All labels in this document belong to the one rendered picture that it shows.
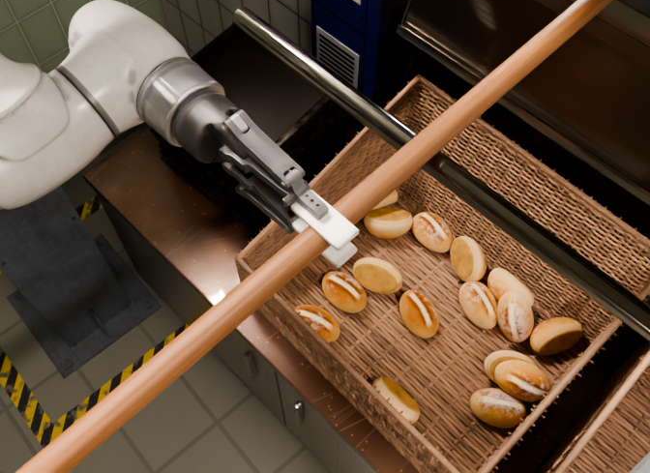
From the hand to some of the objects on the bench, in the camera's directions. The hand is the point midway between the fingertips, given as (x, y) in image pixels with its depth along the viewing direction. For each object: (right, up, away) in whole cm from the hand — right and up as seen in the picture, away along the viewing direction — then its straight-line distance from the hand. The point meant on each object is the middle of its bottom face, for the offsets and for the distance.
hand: (325, 229), depth 71 cm
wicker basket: (+20, -16, +62) cm, 67 cm away
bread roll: (+35, -13, +63) cm, 73 cm away
